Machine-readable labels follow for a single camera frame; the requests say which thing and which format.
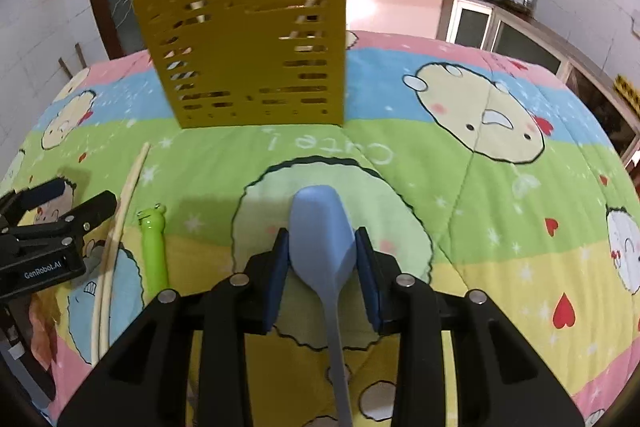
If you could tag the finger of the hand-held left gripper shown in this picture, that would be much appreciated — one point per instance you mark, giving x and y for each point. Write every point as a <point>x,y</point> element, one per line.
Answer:
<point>50,193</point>
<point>90,212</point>

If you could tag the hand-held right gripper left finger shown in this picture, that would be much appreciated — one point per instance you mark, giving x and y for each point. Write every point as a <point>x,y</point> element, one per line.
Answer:
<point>277,277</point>

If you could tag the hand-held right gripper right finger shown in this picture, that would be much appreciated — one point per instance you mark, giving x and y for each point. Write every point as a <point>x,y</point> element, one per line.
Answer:
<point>367,277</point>

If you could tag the wooden chopstick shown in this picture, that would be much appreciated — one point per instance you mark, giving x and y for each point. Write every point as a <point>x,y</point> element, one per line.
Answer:
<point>131,179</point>
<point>111,277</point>

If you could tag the light blue spoon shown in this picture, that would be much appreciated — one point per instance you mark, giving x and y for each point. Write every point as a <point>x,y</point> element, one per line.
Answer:
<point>320,232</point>

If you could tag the yellow perforated utensil holder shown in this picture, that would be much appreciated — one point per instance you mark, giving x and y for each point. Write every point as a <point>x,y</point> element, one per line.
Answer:
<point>240,57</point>

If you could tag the colourful cartoon printed blanket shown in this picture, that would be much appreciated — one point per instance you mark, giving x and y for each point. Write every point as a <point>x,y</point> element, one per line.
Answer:
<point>450,187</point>

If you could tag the kitchen counter cabinet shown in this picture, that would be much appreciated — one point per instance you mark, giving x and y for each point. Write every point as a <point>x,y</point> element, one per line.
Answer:
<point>500,27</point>

